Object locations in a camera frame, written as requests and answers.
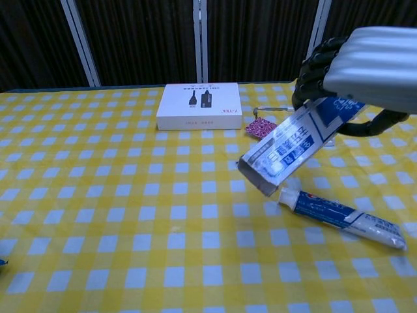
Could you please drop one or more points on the pink patterned foil packet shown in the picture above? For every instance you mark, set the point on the pink patterned foil packet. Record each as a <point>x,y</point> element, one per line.
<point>259,128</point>

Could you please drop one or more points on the white frame post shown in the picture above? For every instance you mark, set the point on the white frame post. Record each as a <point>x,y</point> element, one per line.
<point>321,23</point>
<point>81,45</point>
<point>200,39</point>

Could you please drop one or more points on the small blue object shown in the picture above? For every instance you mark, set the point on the small blue object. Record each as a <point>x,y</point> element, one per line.
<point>2,261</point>

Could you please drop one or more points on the white flat product box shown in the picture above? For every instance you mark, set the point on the white flat product box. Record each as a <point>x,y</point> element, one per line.
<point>198,107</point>

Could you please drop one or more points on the yellow white checkered tablecloth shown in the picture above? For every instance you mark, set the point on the yellow white checkered tablecloth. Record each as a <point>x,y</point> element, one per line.
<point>130,195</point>

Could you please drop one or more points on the blue white toothpaste carton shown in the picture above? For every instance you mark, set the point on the blue white toothpaste carton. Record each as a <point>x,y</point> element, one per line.
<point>293,146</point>

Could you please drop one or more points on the blue white toothpaste tube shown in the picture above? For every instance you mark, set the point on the blue white toothpaste tube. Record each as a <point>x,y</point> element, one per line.
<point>342,216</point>

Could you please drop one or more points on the black pleated curtain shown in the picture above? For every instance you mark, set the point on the black pleated curtain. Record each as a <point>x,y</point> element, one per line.
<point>143,39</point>

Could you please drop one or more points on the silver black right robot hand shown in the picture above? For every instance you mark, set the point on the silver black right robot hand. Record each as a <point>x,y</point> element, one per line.
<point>374,65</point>

